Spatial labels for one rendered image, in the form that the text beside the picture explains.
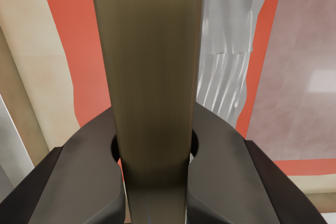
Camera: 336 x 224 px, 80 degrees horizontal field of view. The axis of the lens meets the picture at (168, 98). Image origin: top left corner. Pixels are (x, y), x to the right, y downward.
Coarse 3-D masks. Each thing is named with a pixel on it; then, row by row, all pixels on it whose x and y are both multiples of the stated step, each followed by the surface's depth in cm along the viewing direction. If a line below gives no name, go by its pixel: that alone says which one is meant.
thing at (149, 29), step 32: (96, 0) 5; (128, 0) 5; (160, 0) 5; (192, 0) 5; (128, 32) 5; (160, 32) 5; (192, 32) 6; (128, 64) 6; (160, 64) 6; (192, 64) 6; (128, 96) 6; (160, 96) 6; (192, 96) 7; (128, 128) 7; (160, 128) 7; (128, 160) 8; (160, 160) 8; (128, 192) 9; (160, 192) 9
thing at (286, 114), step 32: (96, 64) 22; (256, 64) 23; (288, 64) 23; (320, 64) 23; (96, 96) 24; (256, 96) 25; (288, 96) 25; (320, 96) 25; (256, 128) 27; (288, 128) 28; (320, 128) 28; (288, 160) 31; (320, 160) 31
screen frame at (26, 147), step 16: (0, 32) 20; (0, 48) 20; (0, 64) 20; (0, 80) 20; (16, 80) 22; (0, 96) 20; (16, 96) 22; (0, 112) 20; (16, 112) 22; (32, 112) 24; (0, 128) 21; (16, 128) 22; (32, 128) 24; (0, 144) 22; (16, 144) 22; (32, 144) 24; (0, 160) 24; (16, 160) 24; (32, 160) 24; (16, 176) 25; (128, 208) 33; (320, 208) 33
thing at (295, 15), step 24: (48, 0) 19; (72, 0) 19; (264, 0) 20; (288, 0) 20; (312, 0) 20; (72, 24) 20; (96, 24) 20; (264, 24) 21; (288, 24) 21; (312, 24) 21; (72, 48) 21; (96, 48) 21; (264, 48) 22; (288, 48) 22; (312, 48) 22
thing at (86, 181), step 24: (96, 120) 10; (72, 144) 9; (96, 144) 9; (72, 168) 8; (96, 168) 8; (120, 168) 8; (48, 192) 7; (72, 192) 7; (96, 192) 7; (120, 192) 7; (48, 216) 6; (72, 216) 6; (96, 216) 6; (120, 216) 7
